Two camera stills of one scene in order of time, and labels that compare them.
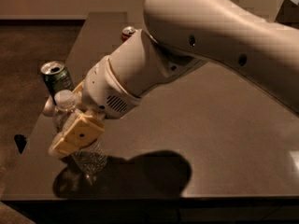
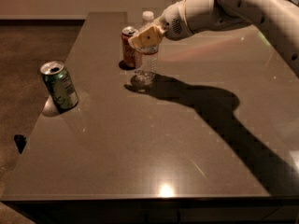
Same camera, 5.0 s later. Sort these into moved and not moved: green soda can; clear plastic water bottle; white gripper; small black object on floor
Moved: clear plastic water bottle; white gripper
Not moved: small black object on floor; green soda can
